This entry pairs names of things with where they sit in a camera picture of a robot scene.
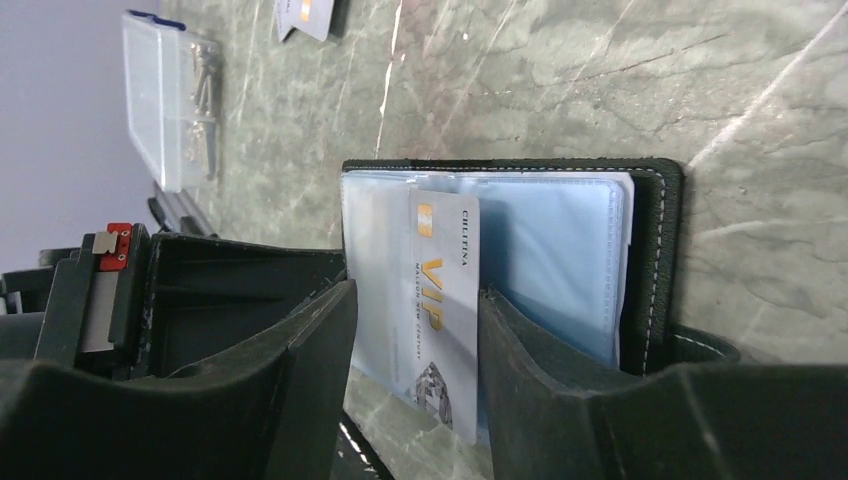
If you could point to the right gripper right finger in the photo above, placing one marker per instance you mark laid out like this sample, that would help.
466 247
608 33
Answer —
554 413

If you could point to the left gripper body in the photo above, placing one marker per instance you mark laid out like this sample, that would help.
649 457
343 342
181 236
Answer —
81 307

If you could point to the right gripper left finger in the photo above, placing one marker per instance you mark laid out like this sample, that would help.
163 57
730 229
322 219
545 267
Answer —
266 408

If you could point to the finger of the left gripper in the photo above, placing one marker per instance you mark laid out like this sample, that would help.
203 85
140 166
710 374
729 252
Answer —
204 295

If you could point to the black leather card holder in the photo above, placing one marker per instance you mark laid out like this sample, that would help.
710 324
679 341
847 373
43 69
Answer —
583 248

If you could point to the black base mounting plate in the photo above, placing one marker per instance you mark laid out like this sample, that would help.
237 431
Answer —
355 457

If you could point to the clear plastic screw box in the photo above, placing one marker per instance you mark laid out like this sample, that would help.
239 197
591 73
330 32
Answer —
172 85

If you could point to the aluminium frame rail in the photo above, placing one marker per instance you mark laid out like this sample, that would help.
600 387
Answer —
178 213

